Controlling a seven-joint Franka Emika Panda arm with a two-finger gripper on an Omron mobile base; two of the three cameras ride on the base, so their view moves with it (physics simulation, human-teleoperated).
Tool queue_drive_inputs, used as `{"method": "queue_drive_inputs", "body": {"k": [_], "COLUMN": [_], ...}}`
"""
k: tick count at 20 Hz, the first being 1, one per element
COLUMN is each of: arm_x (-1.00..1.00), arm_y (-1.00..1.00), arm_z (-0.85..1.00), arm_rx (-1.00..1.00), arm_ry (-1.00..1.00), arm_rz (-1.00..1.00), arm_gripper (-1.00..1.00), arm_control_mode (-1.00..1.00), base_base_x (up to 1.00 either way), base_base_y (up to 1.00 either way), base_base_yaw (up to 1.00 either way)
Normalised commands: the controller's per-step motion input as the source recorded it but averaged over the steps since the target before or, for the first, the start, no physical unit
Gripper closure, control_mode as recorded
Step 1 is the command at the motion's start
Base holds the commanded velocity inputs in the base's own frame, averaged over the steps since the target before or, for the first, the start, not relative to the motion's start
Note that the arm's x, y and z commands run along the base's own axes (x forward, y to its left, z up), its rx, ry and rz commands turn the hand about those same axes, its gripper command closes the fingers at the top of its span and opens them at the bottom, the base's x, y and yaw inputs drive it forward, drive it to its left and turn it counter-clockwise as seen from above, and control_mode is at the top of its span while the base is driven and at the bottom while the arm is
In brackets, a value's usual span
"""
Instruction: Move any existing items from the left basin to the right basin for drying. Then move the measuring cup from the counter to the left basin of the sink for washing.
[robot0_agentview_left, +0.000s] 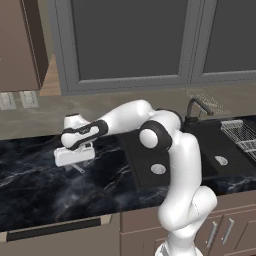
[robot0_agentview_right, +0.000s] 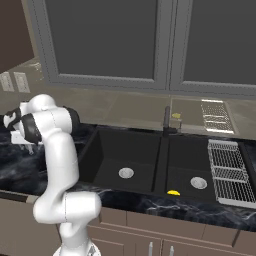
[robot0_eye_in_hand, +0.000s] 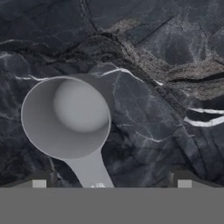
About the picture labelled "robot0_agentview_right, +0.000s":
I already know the beige wall outlet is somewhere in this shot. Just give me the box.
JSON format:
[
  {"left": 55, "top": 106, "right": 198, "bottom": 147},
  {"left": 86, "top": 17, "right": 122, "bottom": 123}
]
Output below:
[
  {"left": 0, "top": 71, "right": 16, "bottom": 93},
  {"left": 13, "top": 71, "right": 32, "bottom": 94}
]

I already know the dark sink tap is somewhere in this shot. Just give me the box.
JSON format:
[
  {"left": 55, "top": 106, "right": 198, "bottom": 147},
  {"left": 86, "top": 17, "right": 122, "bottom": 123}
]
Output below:
[{"left": 162, "top": 106, "right": 183, "bottom": 138}]

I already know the black double basin sink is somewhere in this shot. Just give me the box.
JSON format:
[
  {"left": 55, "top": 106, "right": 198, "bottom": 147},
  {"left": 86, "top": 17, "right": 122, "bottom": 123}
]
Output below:
[{"left": 77, "top": 125, "right": 256, "bottom": 210}]

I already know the white wire dish rack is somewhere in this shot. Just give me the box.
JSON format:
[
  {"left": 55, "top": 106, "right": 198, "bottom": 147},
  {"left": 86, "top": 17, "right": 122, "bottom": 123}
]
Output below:
[{"left": 207, "top": 138, "right": 256, "bottom": 210}]

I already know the beige cupboard door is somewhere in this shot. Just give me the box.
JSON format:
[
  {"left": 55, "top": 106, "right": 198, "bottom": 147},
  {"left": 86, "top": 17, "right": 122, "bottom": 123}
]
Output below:
[
  {"left": 85, "top": 225, "right": 164, "bottom": 256},
  {"left": 161, "top": 237, "right": 236, "bottom": 256}
]

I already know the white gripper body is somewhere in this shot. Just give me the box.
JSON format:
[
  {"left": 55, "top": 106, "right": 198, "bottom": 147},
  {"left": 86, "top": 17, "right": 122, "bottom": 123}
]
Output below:
[{"left": 9, "top": 130, "right": 43, "bottom": 146}]

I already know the beige cupboard front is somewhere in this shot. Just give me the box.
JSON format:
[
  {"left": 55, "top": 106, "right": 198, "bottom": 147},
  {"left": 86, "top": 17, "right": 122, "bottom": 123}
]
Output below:
[{"left": 0, "top": 197, "right": 64, "bottom": 256}]

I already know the beige drawer front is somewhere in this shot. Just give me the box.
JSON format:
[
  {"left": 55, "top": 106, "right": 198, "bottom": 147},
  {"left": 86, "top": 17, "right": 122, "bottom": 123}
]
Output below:
[
  {"left": 201, "top": 223, "right": 242, "bottom": 248},
  {"left": 98, "top": 206, "right": 128, "bottom": 228},
  {"left": 125, "top": 210, "right": 207, "bottom": 242}
]

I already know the round silver sink drain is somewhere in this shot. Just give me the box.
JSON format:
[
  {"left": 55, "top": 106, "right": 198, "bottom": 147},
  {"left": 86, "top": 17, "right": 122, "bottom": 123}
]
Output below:
[
  {"left": 118, "top": 167, "right": 135, "bottom": 180},
  {"left": 190, "top": 176, "right": 208, "bottom": 190}
]

